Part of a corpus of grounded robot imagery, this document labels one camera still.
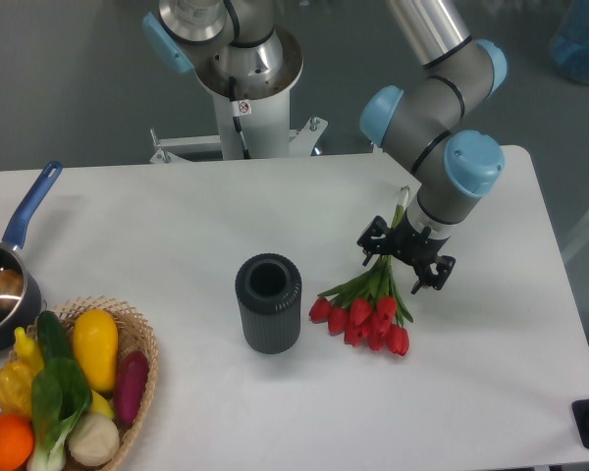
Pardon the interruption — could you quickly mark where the woven wicker basket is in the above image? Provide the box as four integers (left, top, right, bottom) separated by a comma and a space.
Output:
0, 296, 158, 470

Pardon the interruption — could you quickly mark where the beige garlic bulb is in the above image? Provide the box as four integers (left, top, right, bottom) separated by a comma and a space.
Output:
68, 413, 120, 467

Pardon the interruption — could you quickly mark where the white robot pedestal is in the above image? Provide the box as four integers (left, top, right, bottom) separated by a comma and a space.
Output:
143, 16, 328, 163

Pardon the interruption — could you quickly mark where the dark grey ribbed vase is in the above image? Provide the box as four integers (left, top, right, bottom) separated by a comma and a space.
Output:
235, 253, 302, 354

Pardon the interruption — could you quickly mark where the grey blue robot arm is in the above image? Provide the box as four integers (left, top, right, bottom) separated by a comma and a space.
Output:
142, 1, 508, 289

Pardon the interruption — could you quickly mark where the blue handled saucepan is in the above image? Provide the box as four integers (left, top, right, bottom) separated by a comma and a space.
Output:
0, 161, 63, 351

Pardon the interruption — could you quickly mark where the purple eggplant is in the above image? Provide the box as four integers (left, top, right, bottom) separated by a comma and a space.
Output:
113, 350, 149, 426

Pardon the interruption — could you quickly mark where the orange fruit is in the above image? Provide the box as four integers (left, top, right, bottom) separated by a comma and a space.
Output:
0, 413, 34, 471

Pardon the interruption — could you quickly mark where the dark green cucumber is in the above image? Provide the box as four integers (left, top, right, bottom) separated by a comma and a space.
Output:
35, 310, 75, 363

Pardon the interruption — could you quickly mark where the red tulip bouquet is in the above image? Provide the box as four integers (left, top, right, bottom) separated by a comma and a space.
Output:
308, 184, 415, 357

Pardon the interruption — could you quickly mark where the yellow banana tip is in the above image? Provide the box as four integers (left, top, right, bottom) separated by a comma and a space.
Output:
88, 391, 115, 420

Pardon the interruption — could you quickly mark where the green bok choy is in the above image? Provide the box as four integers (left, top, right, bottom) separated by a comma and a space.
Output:
27, 356, 94, 471

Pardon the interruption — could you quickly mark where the blue translucent container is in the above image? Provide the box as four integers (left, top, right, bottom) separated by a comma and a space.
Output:
549, 1, 589, 84

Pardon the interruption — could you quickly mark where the yellow squash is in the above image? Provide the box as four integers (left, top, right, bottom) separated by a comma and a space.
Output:
73, 309, 119, 394

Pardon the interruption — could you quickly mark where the yellow bell pepper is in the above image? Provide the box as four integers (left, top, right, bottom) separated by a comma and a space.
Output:
0, 360, 34, 418

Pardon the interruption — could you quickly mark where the black pedestal cable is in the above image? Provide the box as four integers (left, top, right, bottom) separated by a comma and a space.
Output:
228, 77, 252, 160

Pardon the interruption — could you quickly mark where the round bread in pan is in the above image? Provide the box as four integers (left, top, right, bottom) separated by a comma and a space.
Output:
0, 269, 24, 311

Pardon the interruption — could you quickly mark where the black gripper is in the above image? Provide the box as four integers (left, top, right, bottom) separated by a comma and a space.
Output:
356, 215, 455, 294

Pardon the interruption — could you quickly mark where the small yellow gourd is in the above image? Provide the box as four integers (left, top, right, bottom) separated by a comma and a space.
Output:
14, 327, 44, 374

